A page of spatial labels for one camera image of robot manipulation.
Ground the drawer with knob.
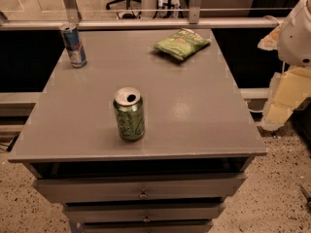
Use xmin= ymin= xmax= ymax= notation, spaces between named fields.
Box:
xmin=33 ymin=173 xmax=246 ymax=203
xmin=64 ymin=202 xmax=225 ymax=223

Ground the white cable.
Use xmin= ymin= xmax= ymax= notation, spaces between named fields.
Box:
xmin=246 ymin=100 xmax=265 ymax=115

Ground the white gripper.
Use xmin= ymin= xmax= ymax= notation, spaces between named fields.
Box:
xmin=258 ymin=0 xmax=311 ymax=131

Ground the middle drawer with knob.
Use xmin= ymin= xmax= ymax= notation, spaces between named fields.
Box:
xmin=64 ymin=202 xmax=225 ymax=223

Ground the blue silver redbull can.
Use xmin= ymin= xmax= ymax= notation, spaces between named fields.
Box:
xmin=60 ymin=23 xmax=86 ymax=68

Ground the grey metal railing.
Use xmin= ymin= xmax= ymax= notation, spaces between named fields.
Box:
xmin=1 ymin=0 xmax=284 ymax=30

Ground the bottom drawer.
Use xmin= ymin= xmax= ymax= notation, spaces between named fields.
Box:
xmin=83 ymin=221 xmax=213 ymax=233

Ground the green chip bag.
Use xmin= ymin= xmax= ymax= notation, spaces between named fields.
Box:
xmin=154 ymin=28 xmax=211 ymax=61

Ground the top drawer with knob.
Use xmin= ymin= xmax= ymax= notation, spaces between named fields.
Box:
xmin=33 ymin=173 xmax=246 ymax=203

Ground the grey drawer cabinet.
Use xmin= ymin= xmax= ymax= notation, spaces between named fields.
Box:
xmin=9 ymin=30 xmax=265 ymax=233

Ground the green soda can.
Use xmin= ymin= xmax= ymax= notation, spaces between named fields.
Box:
xmin=113 ymin=87 xmax=145 ymax=141

